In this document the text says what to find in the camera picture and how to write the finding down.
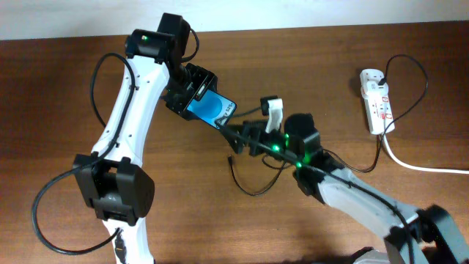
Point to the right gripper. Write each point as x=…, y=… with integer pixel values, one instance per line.
x=242, y=136

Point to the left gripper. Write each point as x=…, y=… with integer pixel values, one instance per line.
x=191, y=94

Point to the blue Samsung smartphone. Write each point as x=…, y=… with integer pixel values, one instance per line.
x=213, y=109

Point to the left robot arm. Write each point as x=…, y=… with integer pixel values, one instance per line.
x=115, y=186

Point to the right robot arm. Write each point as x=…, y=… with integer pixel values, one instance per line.
x=410, y=234

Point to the white USB charger adapter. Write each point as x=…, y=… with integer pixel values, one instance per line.
x=371, y=89

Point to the white power strip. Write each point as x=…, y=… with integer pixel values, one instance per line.
x=378, y=110

